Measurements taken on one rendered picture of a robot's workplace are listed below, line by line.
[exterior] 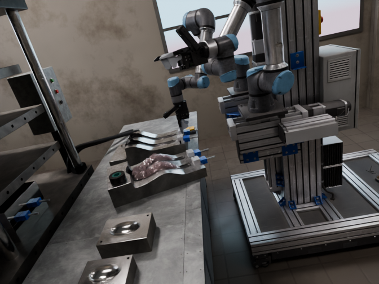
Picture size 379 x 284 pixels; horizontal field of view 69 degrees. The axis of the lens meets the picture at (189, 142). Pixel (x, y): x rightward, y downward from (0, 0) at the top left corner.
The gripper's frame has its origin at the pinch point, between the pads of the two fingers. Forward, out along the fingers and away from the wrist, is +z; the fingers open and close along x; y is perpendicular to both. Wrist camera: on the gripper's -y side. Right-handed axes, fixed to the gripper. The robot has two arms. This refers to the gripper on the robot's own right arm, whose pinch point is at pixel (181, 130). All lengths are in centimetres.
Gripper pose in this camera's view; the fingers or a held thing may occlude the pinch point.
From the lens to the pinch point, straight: 184.0
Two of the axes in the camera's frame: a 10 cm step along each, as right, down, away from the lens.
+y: 9.8, -1.8, -0.9
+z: 2.1, 8.9, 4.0
